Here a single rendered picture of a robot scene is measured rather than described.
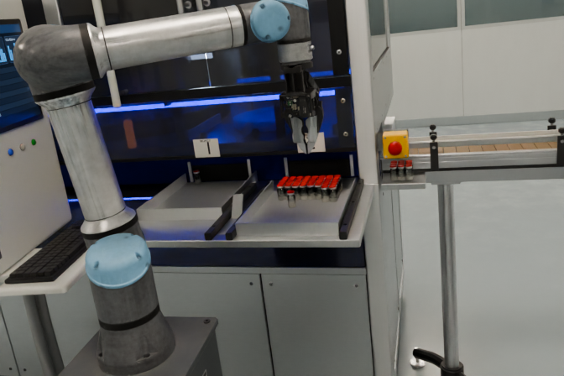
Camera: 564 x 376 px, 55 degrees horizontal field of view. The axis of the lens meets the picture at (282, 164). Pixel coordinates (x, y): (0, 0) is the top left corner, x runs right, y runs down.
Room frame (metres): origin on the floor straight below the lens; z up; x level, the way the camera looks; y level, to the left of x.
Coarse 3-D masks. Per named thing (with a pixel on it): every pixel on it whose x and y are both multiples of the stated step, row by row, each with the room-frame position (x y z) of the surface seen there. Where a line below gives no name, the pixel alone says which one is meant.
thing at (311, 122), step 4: (308, 120) 1.22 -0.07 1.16; (312, 120) 1.21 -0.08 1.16; (316, 120) 1.22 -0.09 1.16; (308, 124) 1.22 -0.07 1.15; (312, 124) 1.21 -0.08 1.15; (316, 124) 1.22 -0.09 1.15; (308, 128) 1.22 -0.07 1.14; (312, 128) 1.21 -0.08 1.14; (316, 128) 1.22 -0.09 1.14; (308, 132) 1.22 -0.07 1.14; (312, 132) 1.21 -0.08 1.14; (316, 132) 1.22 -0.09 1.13; (308, 136) 1.22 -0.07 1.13; (312, 136) 1.20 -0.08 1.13; (316, 136) 1.22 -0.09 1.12; (308, 140) 1.22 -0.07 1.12; (312, 140) 1.20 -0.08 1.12; (308, 144) 1.22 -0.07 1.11; (312, 144) 1.22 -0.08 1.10; (308, 148) 1.22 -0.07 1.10; (312, 148) 1.22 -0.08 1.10; (308, 152) 1.22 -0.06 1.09
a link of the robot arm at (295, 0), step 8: (280, 0) 1.18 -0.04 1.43; (288, 0) 1.18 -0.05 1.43; (296, 0) 1.18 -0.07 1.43; (304, 0) 1.19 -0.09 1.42; (288, 8) 1.18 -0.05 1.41; (296, 8) 1.18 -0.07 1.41; (304, 8) 1.19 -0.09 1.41; (296, 16) 1.18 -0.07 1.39; (304, 16) 1.19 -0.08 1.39; (296, 24) 1.18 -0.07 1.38; (304, 24) 1.19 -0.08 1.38; (288, 32) 1.18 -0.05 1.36; (296, 32) 1.18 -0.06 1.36; (304, 32) 1.18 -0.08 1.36; (280, 40) 1.19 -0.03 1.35; (288, 40) 1.18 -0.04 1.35; (296, 40) 1.18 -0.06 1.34; (304, 40) 1.18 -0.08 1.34
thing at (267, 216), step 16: (272, 192) 1.58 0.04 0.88; (352, 192) 1.45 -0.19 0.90; (256, 208) 1.42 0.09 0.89; (272, 208) 1.44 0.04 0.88; (288, 208) 1.42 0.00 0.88; (304, 208) 1.41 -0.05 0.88; (320, 208) 1.39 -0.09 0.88; (336, 208) 1.38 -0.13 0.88; (240, 224) 1.27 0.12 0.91; (256, 224) 1.26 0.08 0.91; (272, 224) 1.25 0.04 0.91; (288, 224) 1.23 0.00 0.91; (304, 224) 1.22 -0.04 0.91; (320, 224) 1.21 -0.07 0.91; (336, 224) 1.20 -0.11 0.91
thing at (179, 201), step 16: (256, 176) 1.72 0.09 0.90; (160, 192) 1.62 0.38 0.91; (176, 192) 1.70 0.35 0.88; (192, 192) 1.68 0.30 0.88; (208, 192) 1.66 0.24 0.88; (224, 192) 1.64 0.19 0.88; (240, 192) 1.56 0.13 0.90; (144, 208) 1.51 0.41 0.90; (160, 208) 1.46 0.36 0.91; (176, 208) 1.44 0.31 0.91; (192, 208) 1.43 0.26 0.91; (208, 208) 1.41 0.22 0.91; (224, 208) 1.42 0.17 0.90
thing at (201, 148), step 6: (210, 138) 1.68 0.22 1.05; (216, 138) 1.68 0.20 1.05; (198, 144) 1.70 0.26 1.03; (204, 144) 1.69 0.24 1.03; (210, 144) 1.68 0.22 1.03; (216, 144) 1.68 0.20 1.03; (198, 150) 1.70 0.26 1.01; (204, 150) 1.69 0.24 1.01; (210, 150) 1.69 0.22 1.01; (216, 150) 1.68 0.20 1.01; (198, 156) 1.70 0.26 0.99; (204, 156) 1.69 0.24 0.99; (210, 156) 1.69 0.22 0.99; (216, 156) 1.68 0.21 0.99
